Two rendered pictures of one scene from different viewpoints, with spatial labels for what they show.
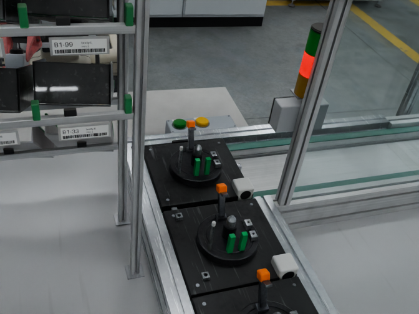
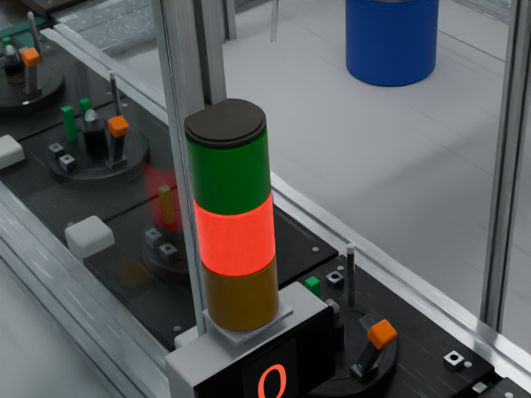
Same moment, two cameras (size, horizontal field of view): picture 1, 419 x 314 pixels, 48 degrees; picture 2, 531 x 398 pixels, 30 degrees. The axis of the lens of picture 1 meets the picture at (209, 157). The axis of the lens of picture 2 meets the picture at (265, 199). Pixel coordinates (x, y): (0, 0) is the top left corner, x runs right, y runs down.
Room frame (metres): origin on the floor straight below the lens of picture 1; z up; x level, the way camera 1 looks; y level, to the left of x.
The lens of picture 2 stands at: (1.43, -0.27, 1.74)
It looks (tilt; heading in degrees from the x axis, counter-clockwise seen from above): 37 degrees down; 168
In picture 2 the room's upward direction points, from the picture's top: 4 degrees counter-clockwise
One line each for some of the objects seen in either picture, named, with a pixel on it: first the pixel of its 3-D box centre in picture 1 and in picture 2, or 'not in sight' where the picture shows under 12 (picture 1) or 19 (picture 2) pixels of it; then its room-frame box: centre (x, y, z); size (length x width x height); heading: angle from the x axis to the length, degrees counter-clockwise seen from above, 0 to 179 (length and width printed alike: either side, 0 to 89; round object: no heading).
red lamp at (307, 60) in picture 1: (313, 63); (235, 223); (0.93, -0.19, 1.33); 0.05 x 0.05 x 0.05
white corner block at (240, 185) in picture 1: (242, 189); not in sight; (0.91, -0.10, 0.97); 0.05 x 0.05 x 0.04; 23
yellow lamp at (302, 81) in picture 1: (307, 84); (240, 279); (0.93, -0.19, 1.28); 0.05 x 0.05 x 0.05
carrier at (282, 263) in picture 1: (229, 228); (329, 328); (0.73, -0.07, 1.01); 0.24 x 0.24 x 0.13; 23
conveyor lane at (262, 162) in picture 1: (294, 178); not in sight; (1.06, -0.25, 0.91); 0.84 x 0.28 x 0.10; 113
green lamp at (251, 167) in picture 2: (319, 41); (228, 160); (0.93, -0.19, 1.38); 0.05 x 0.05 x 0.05
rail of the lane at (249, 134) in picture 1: (264, 141); not in sight; (1.21, -0.16, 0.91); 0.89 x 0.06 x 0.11; 113
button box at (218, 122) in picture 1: (201, 131); not in sight; (1.19, 0.04, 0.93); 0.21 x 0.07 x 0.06; 113
